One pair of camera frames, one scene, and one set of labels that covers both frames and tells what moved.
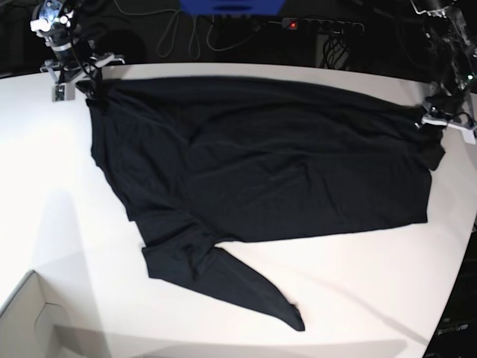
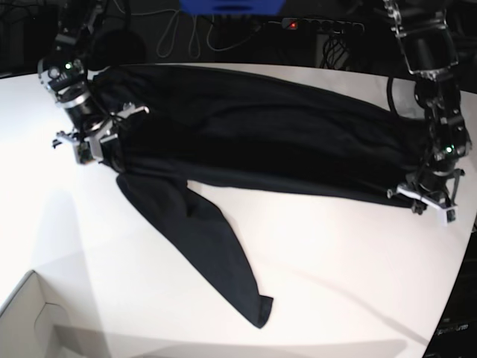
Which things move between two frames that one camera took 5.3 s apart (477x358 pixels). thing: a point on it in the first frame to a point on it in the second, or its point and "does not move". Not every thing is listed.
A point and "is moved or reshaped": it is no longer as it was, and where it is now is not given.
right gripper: (461, 121) to (437, 189)
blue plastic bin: (232, 7) does not move
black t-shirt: (200, 162) is moved or reshaped
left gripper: (65, 89) to (89, 147)
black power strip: (323, 25) does not move
